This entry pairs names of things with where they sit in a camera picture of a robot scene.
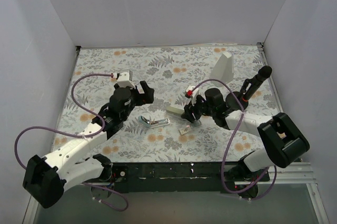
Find white staple box sleeve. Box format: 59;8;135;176
179;126;192;135

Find beige stapler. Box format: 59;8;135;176
166;106;202;127

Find light blue stapler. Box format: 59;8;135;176
138;116;171;128

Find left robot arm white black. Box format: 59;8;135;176
23;81;154;208

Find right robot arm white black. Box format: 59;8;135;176
181;86;310;181

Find floral table mat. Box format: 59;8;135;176
48;45;292;164

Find black microphone stand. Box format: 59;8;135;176
225;78;254;110

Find white wedge-shaped block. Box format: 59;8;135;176
210;52;234;84

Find black microphone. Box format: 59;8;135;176
241;66;272;101

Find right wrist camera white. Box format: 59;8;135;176
185;85;199;105

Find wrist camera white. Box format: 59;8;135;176
117;70;135;89
185;85;199;105

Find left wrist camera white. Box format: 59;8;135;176
117;70;135;89

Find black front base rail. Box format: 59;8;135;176
81;161;272;195

